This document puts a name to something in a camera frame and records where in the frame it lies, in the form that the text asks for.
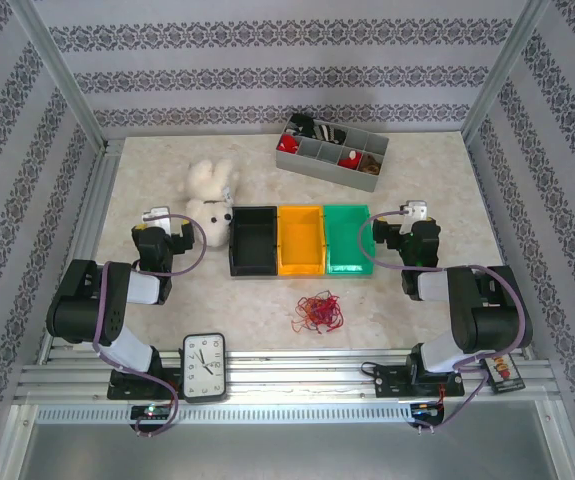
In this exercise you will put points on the green plastic bin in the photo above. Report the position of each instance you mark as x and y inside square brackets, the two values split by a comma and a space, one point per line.
[347, 240]

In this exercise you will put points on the black plastic bin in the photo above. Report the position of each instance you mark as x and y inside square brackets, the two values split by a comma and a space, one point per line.
[252, 240]

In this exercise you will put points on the yellow plastic bin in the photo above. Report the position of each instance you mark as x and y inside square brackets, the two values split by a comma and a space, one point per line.
[302, 240]

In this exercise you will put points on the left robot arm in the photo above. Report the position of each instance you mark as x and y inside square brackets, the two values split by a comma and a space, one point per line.
[82, 310]

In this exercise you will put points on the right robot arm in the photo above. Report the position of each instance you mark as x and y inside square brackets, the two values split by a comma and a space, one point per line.
[492, 325]

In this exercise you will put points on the white plush bunny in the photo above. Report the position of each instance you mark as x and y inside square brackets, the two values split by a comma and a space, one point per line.
[212, 220]

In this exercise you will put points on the brown rubber bands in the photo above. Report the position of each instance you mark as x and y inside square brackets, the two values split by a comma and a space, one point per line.
[371, 165]

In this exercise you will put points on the grey compartment organiser box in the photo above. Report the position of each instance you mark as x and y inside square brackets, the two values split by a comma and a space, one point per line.
[332, 175]

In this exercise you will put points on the red and white small item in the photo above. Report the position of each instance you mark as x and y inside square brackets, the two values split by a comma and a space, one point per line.
[349, 160]
[288, 144]

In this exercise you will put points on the black white striped cloth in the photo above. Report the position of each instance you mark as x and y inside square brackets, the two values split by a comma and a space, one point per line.
[319, 131]

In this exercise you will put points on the white rectangular analog clock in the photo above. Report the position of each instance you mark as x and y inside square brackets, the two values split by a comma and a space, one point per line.
[204, 367]

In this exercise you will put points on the black card with fruit print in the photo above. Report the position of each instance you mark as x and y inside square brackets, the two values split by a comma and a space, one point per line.
[504, 375]

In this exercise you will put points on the small circuit board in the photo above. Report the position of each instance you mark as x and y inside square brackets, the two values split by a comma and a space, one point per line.
[424, 410]
[149, 412]

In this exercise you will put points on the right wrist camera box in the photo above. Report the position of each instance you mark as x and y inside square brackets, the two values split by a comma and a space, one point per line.
[417, 210]

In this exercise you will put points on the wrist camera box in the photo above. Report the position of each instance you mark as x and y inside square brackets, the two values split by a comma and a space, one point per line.
[159, 217]
[417, 210]

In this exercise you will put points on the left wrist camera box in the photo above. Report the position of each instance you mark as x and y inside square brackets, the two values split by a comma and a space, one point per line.
[159, 217]

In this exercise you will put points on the aluminium side rail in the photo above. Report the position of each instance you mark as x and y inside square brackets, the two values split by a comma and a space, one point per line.
[102, 200]

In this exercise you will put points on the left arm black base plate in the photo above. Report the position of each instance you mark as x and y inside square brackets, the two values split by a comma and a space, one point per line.
[169, 378]

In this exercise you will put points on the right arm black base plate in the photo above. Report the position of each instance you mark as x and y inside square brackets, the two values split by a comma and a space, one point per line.
[392, 380]

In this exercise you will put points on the aluminium frame rail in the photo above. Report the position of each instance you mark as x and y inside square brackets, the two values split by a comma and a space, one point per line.
[292, 375]

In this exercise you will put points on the aluminium corner post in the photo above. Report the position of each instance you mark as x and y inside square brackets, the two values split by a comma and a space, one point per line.
[507, 65]
[62, 75]

